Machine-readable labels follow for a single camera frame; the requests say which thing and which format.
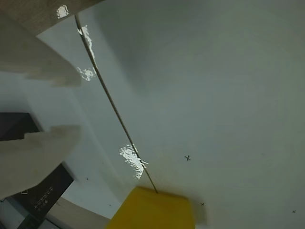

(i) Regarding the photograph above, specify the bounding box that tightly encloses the yellow square block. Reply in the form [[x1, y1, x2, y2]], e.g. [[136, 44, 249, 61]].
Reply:
[[104, 186, 208, 229]]

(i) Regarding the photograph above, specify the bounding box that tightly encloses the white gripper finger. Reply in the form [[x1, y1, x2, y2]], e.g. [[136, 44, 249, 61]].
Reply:
[[0, 125, 82, 200], [0, 14, 82, 88]]

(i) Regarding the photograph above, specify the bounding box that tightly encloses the dark box with brown inside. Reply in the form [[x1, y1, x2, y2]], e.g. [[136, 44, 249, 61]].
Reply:
[[0, 112, 75, 229]]

